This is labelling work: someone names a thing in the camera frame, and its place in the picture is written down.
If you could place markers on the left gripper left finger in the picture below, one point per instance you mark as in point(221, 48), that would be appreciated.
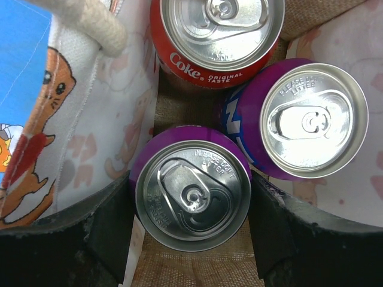
point(86, 244)

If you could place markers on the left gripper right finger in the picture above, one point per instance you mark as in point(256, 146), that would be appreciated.
point(297, 244)

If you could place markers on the purple fanta can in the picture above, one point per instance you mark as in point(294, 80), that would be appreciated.
point(296, 119)
point(192, 188)

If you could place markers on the red coke can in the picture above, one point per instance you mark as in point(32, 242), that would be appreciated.
point(215, 44)

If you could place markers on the blue printed folded cloth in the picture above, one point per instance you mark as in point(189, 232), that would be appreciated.
point(24, 38)

